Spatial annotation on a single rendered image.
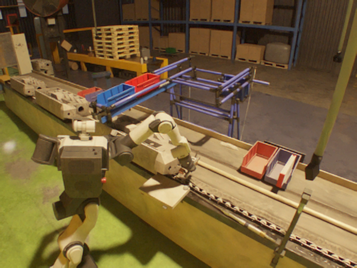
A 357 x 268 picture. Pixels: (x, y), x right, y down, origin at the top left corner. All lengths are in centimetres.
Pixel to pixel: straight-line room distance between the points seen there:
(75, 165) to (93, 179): 12
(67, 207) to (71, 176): 27
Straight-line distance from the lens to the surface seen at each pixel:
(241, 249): 164
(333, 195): 196
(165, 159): 158
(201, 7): 1174
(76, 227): 158
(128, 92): 188
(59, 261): 183
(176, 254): 220
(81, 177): 120
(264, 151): 207
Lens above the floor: 189
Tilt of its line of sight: 29 degrees down
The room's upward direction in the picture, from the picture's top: straight up
